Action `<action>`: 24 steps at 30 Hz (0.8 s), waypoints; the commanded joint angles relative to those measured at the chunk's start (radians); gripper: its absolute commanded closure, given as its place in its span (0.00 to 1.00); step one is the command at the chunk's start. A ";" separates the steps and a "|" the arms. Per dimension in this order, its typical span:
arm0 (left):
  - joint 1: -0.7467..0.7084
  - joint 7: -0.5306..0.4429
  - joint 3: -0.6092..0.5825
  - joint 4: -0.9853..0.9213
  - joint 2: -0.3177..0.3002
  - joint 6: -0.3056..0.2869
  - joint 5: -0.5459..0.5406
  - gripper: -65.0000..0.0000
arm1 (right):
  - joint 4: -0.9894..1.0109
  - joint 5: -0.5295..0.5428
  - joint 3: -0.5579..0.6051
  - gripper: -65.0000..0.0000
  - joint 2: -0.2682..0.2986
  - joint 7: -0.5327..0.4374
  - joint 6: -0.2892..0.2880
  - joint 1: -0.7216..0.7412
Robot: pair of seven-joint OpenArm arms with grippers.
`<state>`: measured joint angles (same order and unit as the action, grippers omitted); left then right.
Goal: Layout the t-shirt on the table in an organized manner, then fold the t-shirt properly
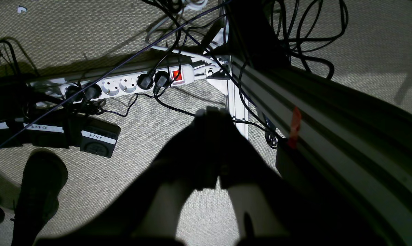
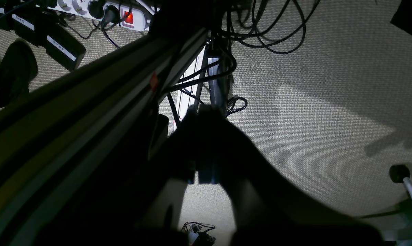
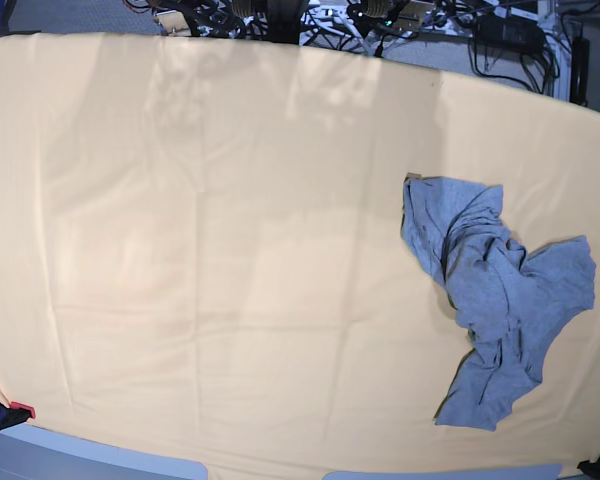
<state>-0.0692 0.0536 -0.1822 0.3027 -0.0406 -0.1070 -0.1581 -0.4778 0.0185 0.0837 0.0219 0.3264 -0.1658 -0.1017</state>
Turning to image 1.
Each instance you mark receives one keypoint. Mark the white power strip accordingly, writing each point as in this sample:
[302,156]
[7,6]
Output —
[122,82]

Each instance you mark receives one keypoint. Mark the black shoe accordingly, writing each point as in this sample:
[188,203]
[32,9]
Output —
[44,176]

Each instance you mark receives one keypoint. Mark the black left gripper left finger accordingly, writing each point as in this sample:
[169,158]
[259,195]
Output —
[147,213]

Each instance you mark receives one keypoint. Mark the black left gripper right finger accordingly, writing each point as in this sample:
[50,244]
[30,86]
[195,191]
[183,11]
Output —
[270,212]

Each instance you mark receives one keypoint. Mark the red tape tag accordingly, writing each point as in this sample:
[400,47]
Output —
[294,128]

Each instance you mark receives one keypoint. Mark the black foot pedal box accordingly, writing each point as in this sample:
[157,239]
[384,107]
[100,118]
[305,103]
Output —
[99,137]

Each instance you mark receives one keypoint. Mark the aluminium table frame rail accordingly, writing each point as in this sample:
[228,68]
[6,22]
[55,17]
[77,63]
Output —
[360,144]

